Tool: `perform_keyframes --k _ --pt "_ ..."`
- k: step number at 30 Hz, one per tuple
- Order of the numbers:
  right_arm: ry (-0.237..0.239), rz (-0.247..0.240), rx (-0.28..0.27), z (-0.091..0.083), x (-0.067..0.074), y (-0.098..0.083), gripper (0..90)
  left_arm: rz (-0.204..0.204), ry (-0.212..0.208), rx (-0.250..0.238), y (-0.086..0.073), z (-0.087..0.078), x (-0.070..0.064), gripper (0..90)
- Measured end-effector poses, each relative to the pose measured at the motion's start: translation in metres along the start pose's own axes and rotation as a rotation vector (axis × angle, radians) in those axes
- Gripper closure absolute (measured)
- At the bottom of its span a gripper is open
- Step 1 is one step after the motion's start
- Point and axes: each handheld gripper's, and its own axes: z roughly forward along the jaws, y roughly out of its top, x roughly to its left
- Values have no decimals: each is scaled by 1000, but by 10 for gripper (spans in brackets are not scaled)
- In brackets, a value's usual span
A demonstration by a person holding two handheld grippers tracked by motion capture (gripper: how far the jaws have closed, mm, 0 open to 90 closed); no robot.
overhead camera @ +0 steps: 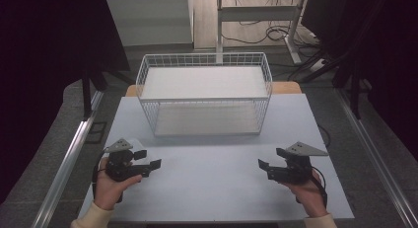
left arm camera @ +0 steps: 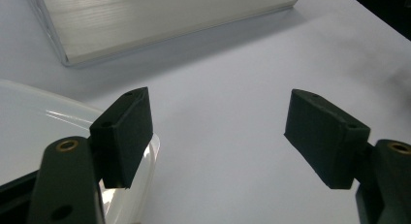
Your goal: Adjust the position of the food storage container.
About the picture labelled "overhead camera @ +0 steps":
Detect white power strip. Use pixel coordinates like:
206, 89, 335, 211
308, 57, 330, 73

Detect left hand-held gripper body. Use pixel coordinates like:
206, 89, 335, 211
104, 137, 152, 183

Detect person's right hand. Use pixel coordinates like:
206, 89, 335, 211
278, 170, 329, 219

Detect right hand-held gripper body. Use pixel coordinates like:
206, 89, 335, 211
266, 141, 329, 185

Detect dark curtain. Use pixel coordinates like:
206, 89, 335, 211
0, 0, 131, 202
300, 0, 418, 163

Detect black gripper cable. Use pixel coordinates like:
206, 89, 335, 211
91, 150, 110, 204
309, 169, 329, 208

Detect black metal stand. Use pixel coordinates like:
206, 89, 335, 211
81, 68, 108, 121

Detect white wire basket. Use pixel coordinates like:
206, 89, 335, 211
135, 51, 273, 137

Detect person's left hand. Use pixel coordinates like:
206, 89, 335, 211
93, 156, 143, 211

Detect black floor cables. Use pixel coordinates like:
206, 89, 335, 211
220, 21, 321, 49

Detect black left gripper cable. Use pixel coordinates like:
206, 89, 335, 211
91, 150, 110, 204

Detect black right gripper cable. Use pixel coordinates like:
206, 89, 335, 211
309, 169, 329, 208

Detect white metal desk frame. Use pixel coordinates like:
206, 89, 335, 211
216, 0, 310, 65

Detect silver metal rail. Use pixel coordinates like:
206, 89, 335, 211
334, 89, 418, 228
31, 90, 105, 228

